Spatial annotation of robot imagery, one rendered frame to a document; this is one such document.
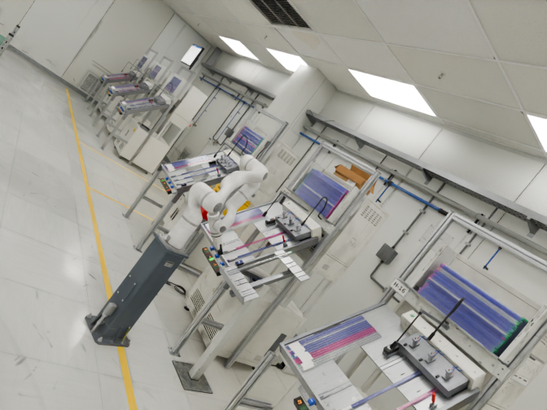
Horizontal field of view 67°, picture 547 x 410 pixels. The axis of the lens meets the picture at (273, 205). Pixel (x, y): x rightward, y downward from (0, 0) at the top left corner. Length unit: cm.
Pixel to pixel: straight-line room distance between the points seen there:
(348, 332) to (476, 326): 65
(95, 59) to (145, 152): 424
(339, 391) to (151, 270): 125
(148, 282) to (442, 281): 169
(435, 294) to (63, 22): 995
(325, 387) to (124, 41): 994
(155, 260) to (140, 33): 905
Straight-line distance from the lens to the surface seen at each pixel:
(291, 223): 317
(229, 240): 318
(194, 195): 252
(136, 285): 263
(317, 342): 235
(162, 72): 862
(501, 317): 232
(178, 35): 1139
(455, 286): 243
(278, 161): 440
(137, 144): 731
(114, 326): 276
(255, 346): 347
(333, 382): 221
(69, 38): 1105
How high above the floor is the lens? 147
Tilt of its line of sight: 4 degrees down
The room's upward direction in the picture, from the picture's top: 37 degrees clockwise
